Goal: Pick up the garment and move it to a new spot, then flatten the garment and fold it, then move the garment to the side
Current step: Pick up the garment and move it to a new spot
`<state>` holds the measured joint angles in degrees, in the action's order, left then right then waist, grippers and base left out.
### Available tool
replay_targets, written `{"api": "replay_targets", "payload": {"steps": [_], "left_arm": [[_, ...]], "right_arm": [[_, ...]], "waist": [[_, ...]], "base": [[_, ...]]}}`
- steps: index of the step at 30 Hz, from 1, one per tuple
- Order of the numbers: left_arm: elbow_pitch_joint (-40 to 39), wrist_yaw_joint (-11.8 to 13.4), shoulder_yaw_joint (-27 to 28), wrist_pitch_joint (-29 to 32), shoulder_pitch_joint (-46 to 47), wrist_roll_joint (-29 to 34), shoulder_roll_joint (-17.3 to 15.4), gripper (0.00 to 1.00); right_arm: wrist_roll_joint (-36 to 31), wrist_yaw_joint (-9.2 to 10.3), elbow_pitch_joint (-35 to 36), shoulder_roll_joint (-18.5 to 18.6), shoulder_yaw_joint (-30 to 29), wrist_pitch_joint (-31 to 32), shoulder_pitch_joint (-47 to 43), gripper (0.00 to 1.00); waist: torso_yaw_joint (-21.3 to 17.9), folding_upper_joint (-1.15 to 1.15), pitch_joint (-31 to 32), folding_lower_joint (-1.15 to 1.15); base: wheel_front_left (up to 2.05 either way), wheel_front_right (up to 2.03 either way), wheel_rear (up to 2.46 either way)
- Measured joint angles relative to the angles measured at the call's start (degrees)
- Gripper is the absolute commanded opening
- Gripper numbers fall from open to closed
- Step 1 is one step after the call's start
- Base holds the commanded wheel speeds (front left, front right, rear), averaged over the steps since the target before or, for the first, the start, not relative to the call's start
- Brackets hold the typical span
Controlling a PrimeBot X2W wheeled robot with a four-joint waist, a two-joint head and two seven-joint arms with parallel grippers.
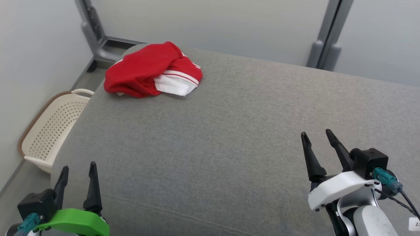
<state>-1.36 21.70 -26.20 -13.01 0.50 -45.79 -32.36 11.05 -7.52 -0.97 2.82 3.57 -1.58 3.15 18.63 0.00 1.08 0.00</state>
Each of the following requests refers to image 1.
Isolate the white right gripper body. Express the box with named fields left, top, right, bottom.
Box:
left=307, top=170, right=383, bottom=212

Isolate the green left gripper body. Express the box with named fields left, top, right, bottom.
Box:
left=32, top=207, right=110, bottom=236

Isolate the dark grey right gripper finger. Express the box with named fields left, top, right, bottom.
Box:
left=301, top=131, right=327, bottom=183
left=325, top=128, right=355, bottom=173

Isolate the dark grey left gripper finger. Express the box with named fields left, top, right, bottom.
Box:
left=53, top=166, right=70, bottom=210
left=82, top=161, right=103, bottom=216

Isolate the red and white jersey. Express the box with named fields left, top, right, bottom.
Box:
left=104, top=41, right=203, bottom=98

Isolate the cream perforated laundry basket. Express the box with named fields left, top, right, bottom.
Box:
left=18, top=88, right=95, bottom=174

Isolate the right camera cable teal connector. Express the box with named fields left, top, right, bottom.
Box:
left=372, top=167, right=420, bottom=219

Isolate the camera cable teal connector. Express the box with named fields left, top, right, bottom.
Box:
left=14, top=212, right=44, bottom=236
left=372, top=167, right=420, bottom=219

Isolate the left camera cable teal connector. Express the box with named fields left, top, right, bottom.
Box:
left=14, top=212, right=44, bottom=236

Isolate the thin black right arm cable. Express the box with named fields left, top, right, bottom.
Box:
left=374, top=188, right=412, bottom=210

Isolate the grey double partition post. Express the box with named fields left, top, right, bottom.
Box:
left=306, top=0, right=355, bottom=71

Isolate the grey post with hinged foot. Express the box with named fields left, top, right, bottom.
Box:
left=75, top=0, right=146, bottom=71

